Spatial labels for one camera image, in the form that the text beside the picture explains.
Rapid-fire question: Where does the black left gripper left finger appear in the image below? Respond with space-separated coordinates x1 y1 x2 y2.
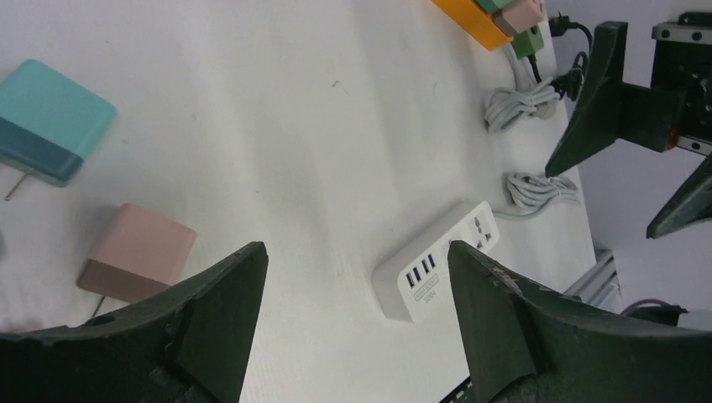
1 242 269 402

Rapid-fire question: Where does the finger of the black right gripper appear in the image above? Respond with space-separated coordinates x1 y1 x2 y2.
545 21 628 177
647 155 711 239

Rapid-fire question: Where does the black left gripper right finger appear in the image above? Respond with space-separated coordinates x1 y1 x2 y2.
448 241 711 402

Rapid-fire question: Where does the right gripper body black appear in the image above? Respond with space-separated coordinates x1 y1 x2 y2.
620 11 711 156

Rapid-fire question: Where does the white slim power strip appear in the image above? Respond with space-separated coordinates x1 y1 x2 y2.
371 201 500 323

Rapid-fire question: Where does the pink adapter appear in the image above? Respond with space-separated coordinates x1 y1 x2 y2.
494 0 546 37

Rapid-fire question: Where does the orange power strip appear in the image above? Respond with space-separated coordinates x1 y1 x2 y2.
432 0 513 51

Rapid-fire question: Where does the green adapter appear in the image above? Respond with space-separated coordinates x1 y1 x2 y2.
475 0 512 14

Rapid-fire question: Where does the teal USB adapter plug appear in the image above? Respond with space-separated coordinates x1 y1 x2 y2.
1 59 118 201

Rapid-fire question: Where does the green power strip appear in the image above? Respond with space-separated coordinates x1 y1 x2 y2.
510 25 544 60

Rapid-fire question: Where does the black coiled cable with plug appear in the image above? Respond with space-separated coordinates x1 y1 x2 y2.
526 12 594 102

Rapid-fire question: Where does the grey coiled cable right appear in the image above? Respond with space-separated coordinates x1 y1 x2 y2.
483 44 562 134

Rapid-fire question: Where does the grey coiled cable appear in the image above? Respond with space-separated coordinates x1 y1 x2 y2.
483 44 562 134
492 170 582 222

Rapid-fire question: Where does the grey coiled cable centre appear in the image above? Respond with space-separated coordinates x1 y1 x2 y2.
492 170 582 222

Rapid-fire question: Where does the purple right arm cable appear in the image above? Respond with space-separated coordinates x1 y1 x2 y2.
620 297 677 317

